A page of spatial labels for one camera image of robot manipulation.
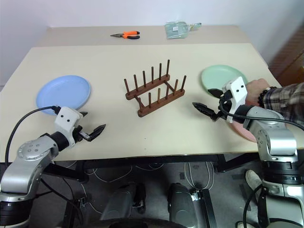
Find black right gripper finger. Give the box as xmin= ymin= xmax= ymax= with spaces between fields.
xmin=191 ymin=102 xmax=215 ymax=117
xmin=207 ymin=87 xmax=224 ymax=99

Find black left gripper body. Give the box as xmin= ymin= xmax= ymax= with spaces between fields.
xmin=72 ymin=125 xmax=93 ymax=143

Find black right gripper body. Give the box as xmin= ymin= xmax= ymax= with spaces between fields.
xmin=209 ymin=91 xmax=233 ymax=122

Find wooden dish rack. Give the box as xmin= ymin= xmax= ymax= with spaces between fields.
xmin=123 ymin=59 xmax=188 ymax=118

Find person's bare hand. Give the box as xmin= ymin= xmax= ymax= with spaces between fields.
xmin=244 ymin=78 xmax=272 ymax=107

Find light green plate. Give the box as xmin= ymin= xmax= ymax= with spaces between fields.
xmin=201 ymin=64 xmax=249 ymax=97

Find light blue plate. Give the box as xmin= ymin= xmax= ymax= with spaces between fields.
xmin=36 ymin=75 xmax=92 ymax=116

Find pinkish red plate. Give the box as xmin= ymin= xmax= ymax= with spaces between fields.
xmin=229 ymin=120 xmax=258 ymax=143

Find clear plastic bag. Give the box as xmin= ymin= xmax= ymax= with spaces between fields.
xmin=164 ymin=21 xmax=191 ymax=40

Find dark grey rounded cover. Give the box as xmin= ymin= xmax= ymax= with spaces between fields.
xmin=167 ymin=182 xmax=198 ymax=222
xmin=99 ymin=182 xmax=147 ymax=222

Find white shoe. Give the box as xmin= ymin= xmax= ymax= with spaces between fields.
xmin=245 ymin=169 xmax=263 ymax=190

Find brown wooden furniture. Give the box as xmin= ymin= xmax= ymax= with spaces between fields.
xmin=267 ymin=22 xmax=304 ymax=86

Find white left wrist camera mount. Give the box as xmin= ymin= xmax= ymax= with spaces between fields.
xmin=54 ymin=106 xmax=84 ymax=148

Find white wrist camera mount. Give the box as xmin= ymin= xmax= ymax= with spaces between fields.
xmin=54 ymin=106 xmax=84 ymax=148
xmin=221 ymin=76 xmax=248 ymax=124

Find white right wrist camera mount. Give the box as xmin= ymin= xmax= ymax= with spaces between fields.
xmin=221 ymin=76 xmax=248 ymax=124

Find dark bead bracelet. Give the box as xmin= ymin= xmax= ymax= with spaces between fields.
xmin=257 ymin=86 xmax=277 ymax=107

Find white floor cable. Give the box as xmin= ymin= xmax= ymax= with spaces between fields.
xmin=91 ymin=163 xmax=133 ymax=184
xmin=184 ymin=161 xmax=215 ymax=191

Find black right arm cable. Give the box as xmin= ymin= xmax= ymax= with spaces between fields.
xmin=218 ymin=97 xmax=304 ymax=131

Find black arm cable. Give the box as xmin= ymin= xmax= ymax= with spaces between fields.
xmin=218 ymin=97 xmax=304 ymax=131
xmin=4 ymin=105 xmax=61 ymax=164

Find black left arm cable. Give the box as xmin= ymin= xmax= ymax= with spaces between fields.
xmin=4 ymin=105 xmax=61 ymax=164

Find orange handled pliers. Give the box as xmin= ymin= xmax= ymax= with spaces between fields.
xmin=110 ymin=30 xmax=141 ymax=40

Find black robot body cable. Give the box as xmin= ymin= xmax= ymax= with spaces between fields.
xmin=242 ymin=184 xmax=264 ymax=228

